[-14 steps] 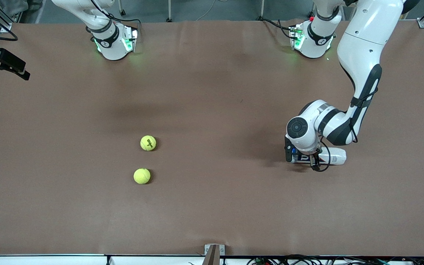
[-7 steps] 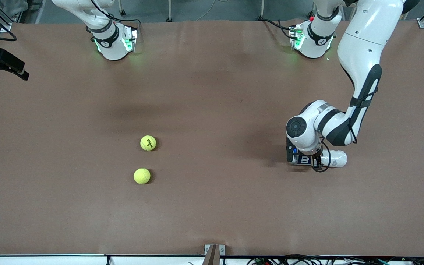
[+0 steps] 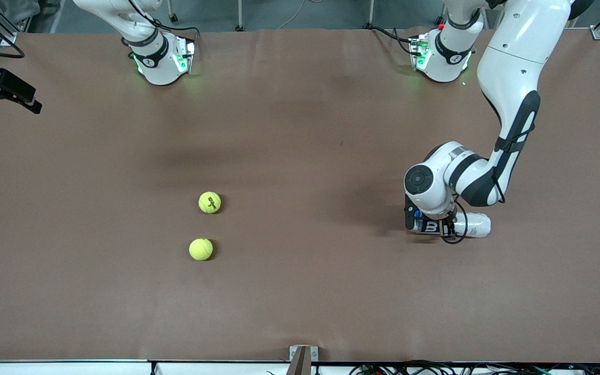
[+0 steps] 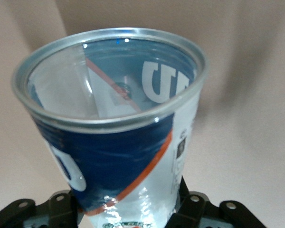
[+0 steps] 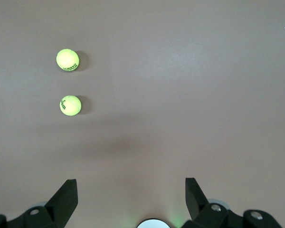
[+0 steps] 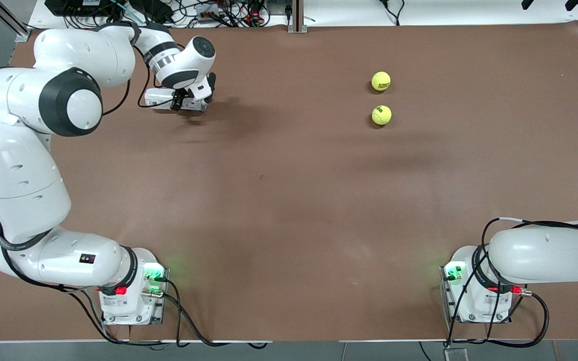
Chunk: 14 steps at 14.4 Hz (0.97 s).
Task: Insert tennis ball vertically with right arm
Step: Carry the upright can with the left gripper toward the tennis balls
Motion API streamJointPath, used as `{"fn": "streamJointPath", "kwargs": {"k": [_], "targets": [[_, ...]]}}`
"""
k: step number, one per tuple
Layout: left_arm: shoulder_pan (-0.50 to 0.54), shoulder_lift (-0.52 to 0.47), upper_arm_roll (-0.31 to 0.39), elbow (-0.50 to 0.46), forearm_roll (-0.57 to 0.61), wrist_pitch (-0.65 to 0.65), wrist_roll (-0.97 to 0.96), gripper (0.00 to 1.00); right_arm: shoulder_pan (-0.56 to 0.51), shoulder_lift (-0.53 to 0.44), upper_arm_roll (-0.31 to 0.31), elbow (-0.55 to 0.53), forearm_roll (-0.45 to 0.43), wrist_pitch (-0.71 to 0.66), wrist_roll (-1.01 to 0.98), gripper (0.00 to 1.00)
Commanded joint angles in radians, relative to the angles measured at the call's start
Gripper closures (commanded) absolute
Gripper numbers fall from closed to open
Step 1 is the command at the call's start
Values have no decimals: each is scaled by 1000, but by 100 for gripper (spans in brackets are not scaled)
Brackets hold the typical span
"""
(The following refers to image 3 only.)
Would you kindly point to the white blue tennis ball can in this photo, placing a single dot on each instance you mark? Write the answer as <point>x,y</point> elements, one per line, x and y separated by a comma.
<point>479,224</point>

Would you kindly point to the metal stand leg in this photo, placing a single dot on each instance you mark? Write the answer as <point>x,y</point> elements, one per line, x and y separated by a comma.
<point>172,13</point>
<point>239,15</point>
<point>370,13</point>

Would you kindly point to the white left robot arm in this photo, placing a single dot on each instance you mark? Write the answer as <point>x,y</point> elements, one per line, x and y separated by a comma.
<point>513,67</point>

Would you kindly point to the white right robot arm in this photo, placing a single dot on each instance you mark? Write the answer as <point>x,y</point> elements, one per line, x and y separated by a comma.
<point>159,67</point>

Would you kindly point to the grey metal table bracket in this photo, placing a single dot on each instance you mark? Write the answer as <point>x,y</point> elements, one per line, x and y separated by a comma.
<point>313,353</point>

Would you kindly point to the brown table cover mat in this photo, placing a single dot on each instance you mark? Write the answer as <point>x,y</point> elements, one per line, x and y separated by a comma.
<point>331,291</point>

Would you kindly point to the yellow tennis ball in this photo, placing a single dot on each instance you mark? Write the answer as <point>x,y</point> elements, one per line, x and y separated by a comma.
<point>209,202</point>
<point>201,249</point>

